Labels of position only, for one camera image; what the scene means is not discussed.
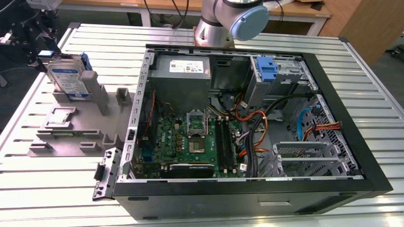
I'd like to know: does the thin red wire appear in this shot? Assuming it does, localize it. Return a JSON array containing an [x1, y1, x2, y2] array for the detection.
[[143, 91, 158, 140]]

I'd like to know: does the wooden desk white frame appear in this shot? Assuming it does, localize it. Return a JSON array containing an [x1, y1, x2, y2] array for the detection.
[[40, 0, 334, 36]]

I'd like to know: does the grey parts rack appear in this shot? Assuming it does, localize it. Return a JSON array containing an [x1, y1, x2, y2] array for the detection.
[[27, 70, 138, 158]]

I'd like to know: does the blue drive carrier latch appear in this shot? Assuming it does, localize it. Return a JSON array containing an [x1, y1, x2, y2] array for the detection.
[[256, 56, 279, 82]]

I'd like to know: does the metal socket cover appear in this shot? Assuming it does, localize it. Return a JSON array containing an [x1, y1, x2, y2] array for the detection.
[[186, 109, 210, 138]]

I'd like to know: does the orange wire bundle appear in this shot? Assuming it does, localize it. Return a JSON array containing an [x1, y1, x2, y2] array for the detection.
[[235, 110, 270, 158]]

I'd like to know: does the grey metal drive cage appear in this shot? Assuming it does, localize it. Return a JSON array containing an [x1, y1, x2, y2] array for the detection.
[[246, 55, 316, 109]]

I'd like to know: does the hanging black robot cable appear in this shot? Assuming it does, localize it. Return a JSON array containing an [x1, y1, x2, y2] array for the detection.
[[143, 0, 191, 30]]

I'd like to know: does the blue data wire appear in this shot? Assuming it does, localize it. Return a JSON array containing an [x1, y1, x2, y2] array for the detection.
[[296, 106, 322, 142]]

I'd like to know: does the grey card retention bracket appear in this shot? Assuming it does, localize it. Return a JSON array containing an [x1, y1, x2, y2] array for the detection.
[[92, 146, 123, 201]]

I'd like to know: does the red yellow power wire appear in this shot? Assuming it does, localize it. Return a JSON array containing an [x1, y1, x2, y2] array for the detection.
[[311, 121, 344, 137]]

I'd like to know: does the black RAM slot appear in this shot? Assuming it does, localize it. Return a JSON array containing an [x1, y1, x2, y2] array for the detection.
[[215, 115, 230, 175], [224, 115, 238, 175]]

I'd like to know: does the black graphics card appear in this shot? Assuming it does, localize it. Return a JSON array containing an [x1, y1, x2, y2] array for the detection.
[[160, 162, 215, 179]]

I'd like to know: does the hard disk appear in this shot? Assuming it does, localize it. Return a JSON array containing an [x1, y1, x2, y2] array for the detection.
[[39, 51, 94, 101]]

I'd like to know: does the CPU socket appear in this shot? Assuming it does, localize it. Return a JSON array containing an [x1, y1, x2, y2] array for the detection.
[[188, 137, 210, 154]]

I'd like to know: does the office chair wheel base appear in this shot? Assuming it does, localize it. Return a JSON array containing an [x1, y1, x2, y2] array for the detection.
[[384, 32, 404, 57]]

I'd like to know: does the black cable bundle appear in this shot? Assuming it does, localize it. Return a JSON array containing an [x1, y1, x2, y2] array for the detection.
[[246, 93, 316, 178]]

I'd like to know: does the green motherboard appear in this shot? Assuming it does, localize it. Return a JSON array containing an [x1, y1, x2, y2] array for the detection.
[[132, 113, 250, 179]]

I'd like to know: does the silver CPU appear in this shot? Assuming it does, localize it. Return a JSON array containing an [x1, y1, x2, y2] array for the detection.
[[50, 111, 70, 124]]

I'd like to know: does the grey power supply unit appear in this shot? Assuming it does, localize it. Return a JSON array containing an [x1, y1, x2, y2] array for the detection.
[[148, 56, 212, 114]]

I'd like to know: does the green RAM stick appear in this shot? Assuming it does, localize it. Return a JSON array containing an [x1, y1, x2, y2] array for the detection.
[[52, 131, 83, 138]]

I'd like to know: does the black PC case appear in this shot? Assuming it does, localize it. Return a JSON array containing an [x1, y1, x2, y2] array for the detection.
[[112, 44, 394, 219]]

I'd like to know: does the wooden cabinet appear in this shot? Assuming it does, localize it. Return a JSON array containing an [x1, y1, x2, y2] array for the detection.
[[320, 0, 404, 68]]

